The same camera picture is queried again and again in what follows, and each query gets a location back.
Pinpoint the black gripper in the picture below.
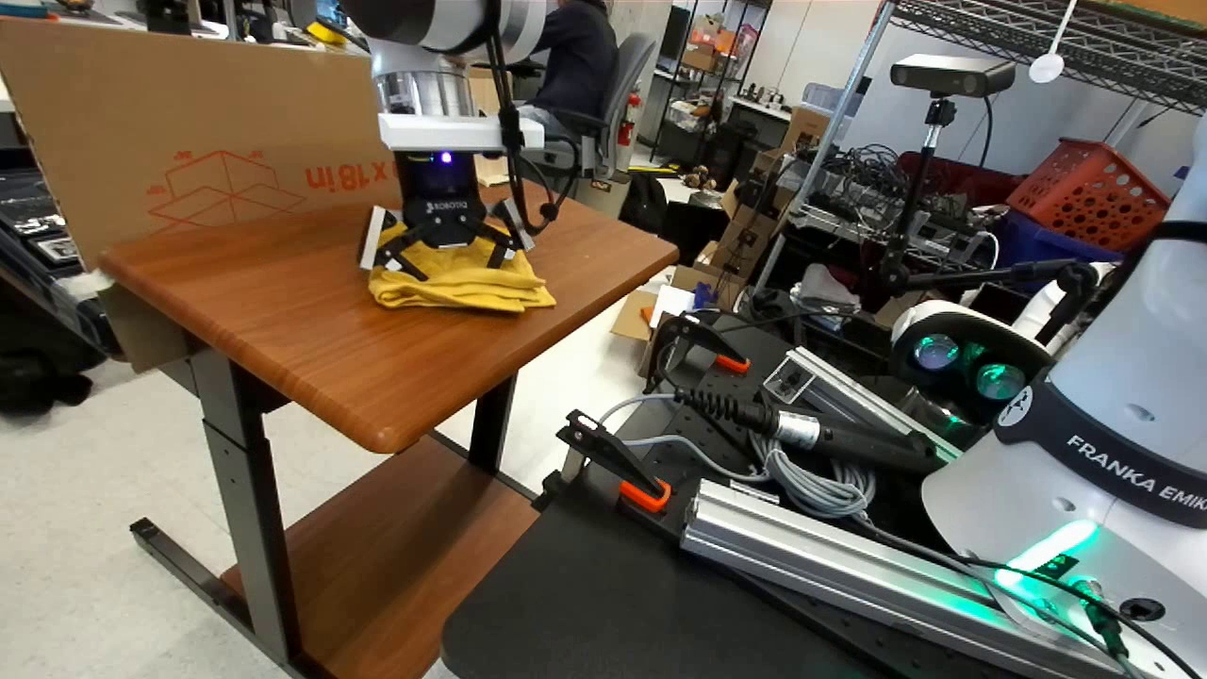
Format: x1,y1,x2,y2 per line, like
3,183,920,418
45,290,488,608
359,150,531,274

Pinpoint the yellow cloth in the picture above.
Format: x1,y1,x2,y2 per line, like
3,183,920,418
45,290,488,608
366,237,555,316

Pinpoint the white Franka robot base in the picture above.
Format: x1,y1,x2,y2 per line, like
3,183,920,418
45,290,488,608
920,163,1207,673

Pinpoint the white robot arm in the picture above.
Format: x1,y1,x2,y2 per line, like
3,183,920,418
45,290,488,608
341,0,552,279

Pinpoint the brown wooden table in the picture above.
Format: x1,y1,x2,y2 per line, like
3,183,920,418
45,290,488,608
104,203,674,679

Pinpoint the person in blue shirt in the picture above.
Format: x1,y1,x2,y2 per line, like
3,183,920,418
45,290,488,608
531,0,620,116

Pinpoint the orange black clamp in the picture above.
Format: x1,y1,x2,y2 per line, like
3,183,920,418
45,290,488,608
559,412,671,518
644,316,751,389

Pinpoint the large cardboard box panel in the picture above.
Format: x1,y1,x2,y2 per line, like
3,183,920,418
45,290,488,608
0,17,510,369

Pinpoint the red plastic basket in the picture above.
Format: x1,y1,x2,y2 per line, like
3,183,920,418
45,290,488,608
1009,139,1170,254

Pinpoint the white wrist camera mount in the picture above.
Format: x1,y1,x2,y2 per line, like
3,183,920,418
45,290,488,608
376,73,507,150

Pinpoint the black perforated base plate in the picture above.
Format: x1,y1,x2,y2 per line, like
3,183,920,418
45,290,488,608
437,313,1137,679

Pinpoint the grey coiled cable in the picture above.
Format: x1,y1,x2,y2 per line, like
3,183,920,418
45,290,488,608
751,438,882,521

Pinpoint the stereo camera with green lenses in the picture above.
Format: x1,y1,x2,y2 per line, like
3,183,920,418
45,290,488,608
891,300,1054,418

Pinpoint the aluminium extrusion rail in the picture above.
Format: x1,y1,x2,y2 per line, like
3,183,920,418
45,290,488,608
678,478,1126,679

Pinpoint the stereo camera on tripod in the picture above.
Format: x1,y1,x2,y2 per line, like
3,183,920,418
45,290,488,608
874,54,1015,295

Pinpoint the wire metal shelf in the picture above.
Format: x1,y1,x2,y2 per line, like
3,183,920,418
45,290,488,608
785,0,1207,230

